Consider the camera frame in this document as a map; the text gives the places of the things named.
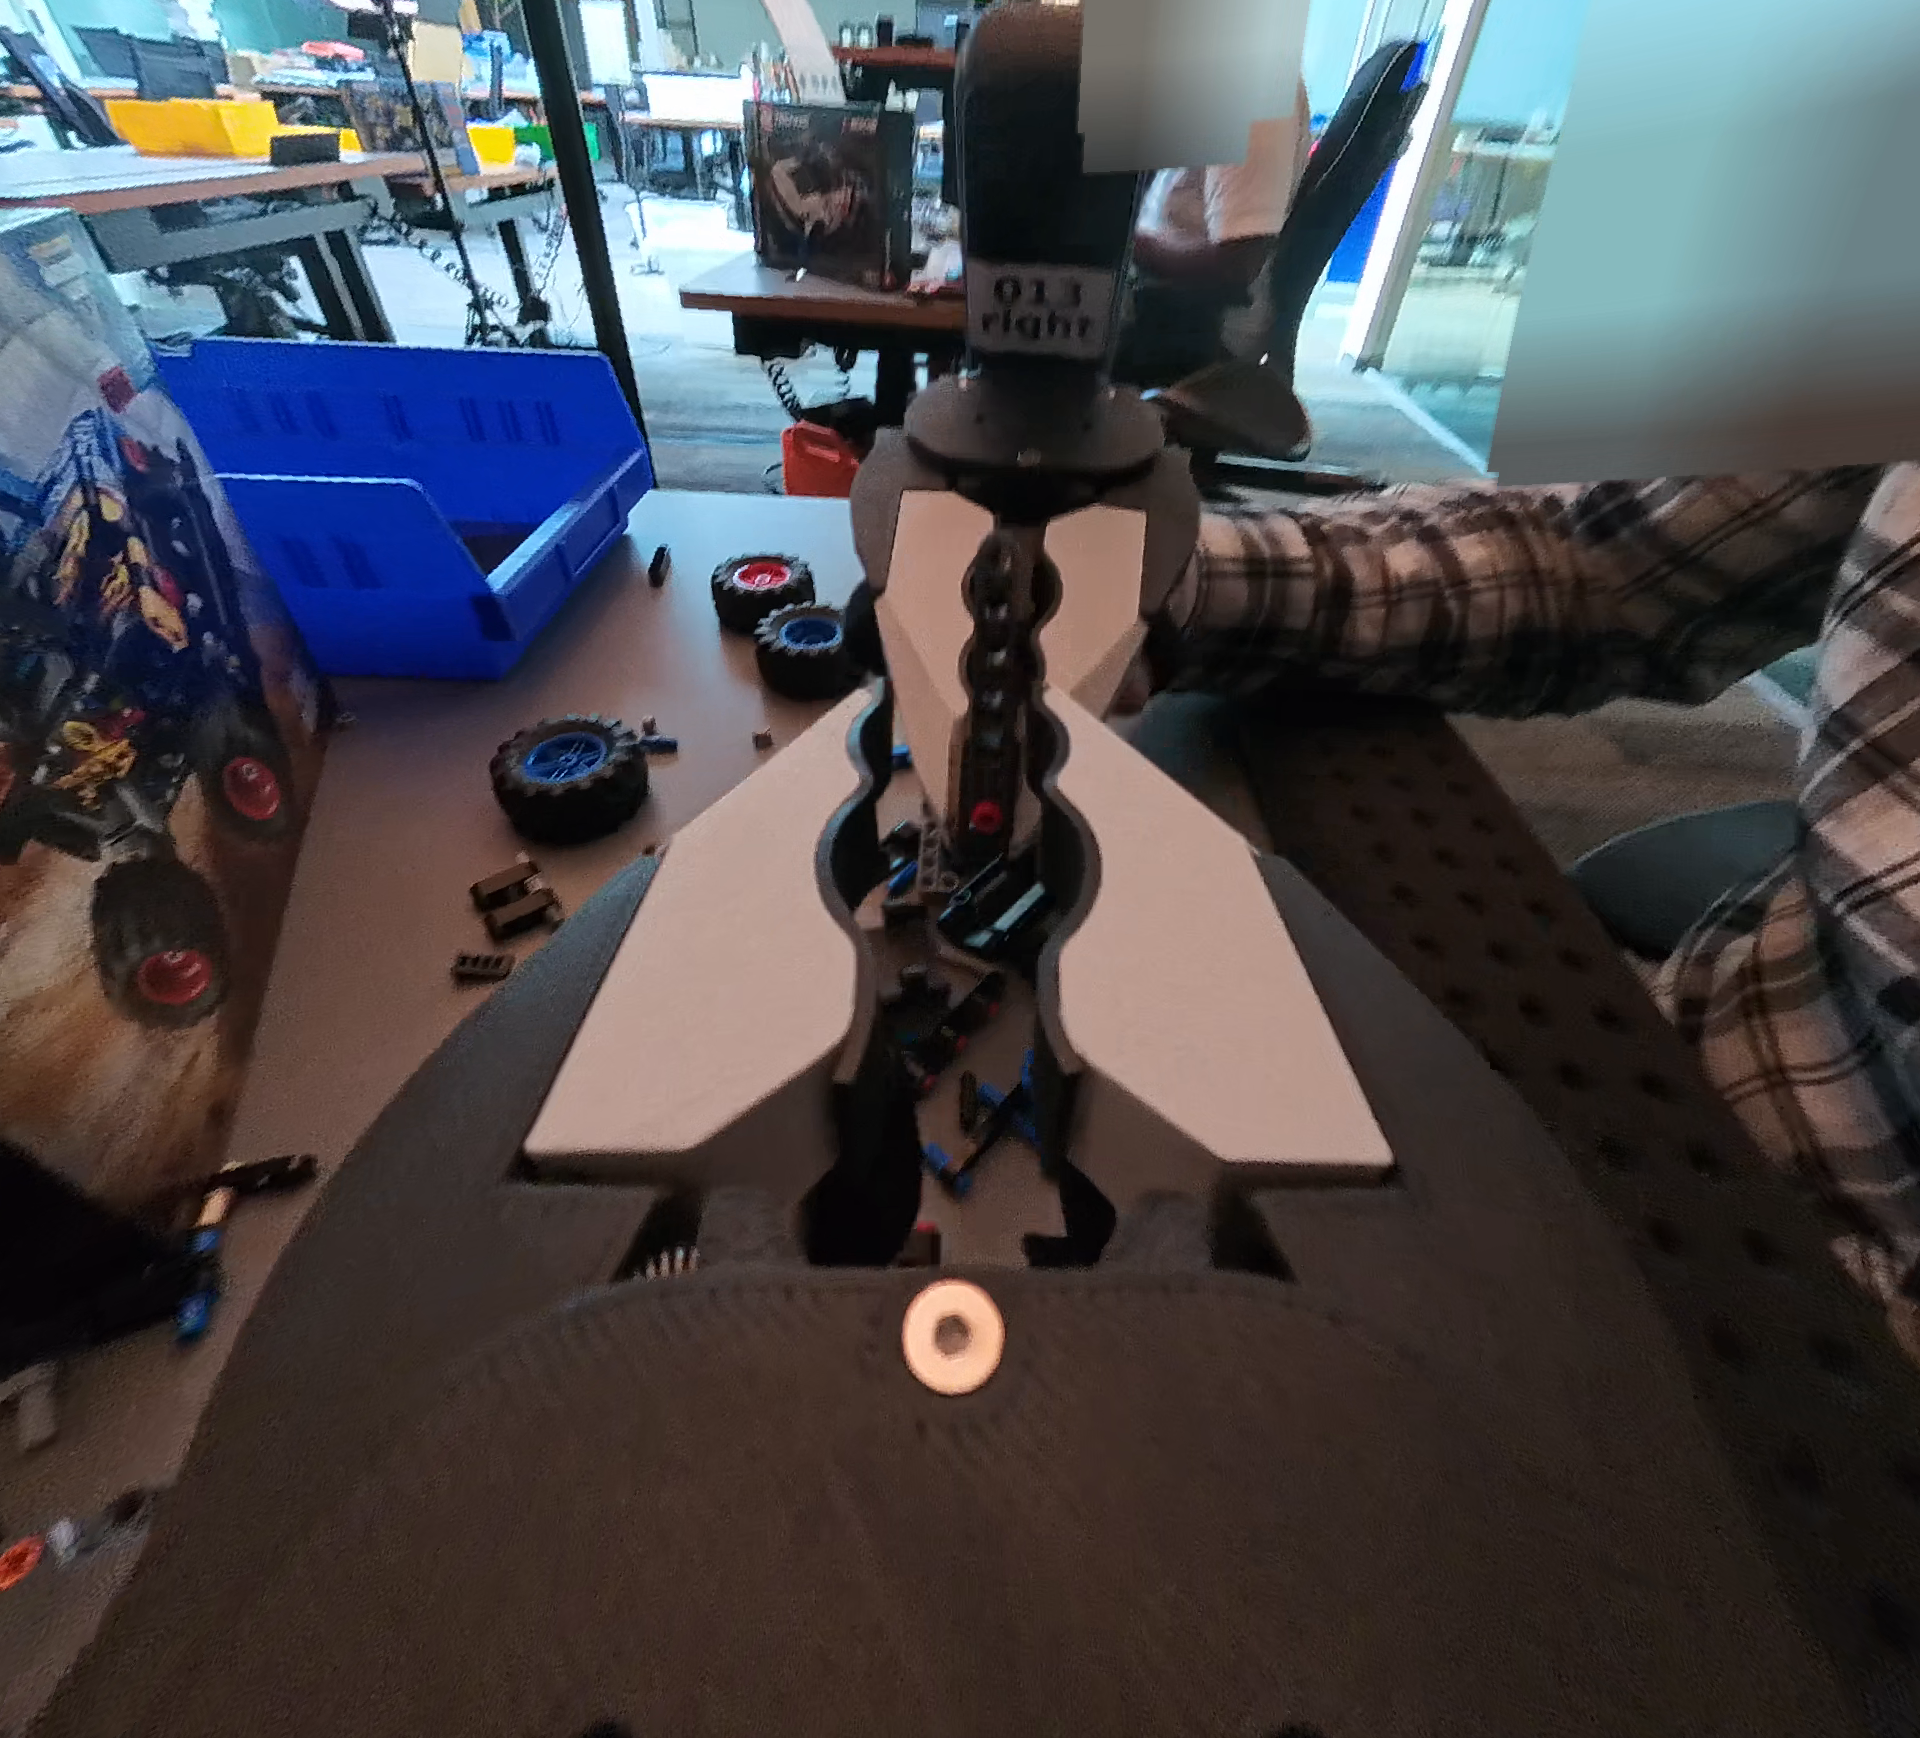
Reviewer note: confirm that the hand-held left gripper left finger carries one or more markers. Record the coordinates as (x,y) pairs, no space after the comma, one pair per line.
(704,1020)

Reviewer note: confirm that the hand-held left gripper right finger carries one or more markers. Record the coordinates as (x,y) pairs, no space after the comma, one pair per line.
(1216,1020)

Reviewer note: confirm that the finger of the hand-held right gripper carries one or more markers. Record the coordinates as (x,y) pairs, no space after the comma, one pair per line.
(1100,598)
(938,582)

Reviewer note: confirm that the long black toy beam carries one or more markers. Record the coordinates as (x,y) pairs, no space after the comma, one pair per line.
(985,748)

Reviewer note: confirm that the person's right forearm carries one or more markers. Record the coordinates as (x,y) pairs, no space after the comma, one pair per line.
(1499,598)

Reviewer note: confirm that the grey desk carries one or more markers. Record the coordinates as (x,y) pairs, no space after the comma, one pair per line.
(390,808)

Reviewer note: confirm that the black tire blue rim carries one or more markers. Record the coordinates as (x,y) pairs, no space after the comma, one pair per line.
(571,778)
(812,649)

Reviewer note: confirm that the orange bucket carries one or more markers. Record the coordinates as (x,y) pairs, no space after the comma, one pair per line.
(825,457)

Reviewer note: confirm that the black tire red rim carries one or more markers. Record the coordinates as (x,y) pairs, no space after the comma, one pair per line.
(762,592)

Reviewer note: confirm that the dark printed box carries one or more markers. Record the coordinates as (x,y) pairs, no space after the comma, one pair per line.
(831,194)

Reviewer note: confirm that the black toy connector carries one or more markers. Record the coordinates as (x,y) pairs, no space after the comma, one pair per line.
(511,900)

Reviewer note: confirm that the wooden background table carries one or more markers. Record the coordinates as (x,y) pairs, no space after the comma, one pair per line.
(812,291)

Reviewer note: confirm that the black and blue office chair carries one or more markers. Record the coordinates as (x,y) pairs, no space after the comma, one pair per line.
(1352,239)

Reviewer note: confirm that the black dotted mat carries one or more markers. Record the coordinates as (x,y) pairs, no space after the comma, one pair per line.
(1560,1079)

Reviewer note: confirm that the black metal pole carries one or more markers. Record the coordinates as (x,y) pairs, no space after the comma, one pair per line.
(554,119)

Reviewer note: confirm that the plain blue plastic bin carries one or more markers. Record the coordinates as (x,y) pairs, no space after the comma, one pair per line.
(390,479)

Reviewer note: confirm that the person's plaid shirt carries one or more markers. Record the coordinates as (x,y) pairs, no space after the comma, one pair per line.
(1831,960)

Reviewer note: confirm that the toy truck set box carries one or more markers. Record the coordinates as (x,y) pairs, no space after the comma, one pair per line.
(137,719)

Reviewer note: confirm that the yellow bin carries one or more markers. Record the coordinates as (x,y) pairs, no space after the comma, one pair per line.
(196,125)

